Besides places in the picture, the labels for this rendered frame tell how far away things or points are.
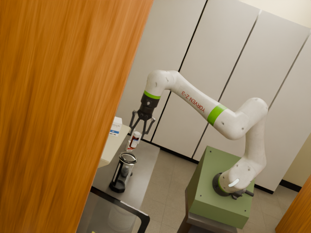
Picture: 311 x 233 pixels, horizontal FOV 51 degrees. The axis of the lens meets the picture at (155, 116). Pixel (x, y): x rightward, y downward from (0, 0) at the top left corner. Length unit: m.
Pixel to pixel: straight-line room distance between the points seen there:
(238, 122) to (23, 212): 0.98
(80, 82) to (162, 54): 3.23
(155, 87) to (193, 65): 2.53
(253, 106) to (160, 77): 0.48
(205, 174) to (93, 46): 1.33
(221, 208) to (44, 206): 1.16
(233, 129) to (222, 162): 0.60
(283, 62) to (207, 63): 0.90
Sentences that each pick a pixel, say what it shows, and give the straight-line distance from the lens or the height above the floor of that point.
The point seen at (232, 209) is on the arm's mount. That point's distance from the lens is 2.09.
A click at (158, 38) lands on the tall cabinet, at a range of 4.13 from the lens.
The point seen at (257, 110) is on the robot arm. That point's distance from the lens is 1.64.
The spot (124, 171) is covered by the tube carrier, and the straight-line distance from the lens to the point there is 1.87.
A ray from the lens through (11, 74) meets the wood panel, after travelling 1.06.
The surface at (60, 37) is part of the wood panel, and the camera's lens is 0.96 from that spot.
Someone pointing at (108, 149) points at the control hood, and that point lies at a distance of 1.19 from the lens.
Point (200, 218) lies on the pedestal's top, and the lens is 2.06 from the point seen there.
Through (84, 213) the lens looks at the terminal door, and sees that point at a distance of 1.27.
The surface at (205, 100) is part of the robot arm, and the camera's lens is 1.63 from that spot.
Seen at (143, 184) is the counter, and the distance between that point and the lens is 2.10.
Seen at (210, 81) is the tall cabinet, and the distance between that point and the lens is 4.18.
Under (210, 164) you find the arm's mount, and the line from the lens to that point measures 2.08.
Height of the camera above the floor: 2.11
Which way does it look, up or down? 22 degrees down
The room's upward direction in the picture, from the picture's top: 21 degrees clockwise
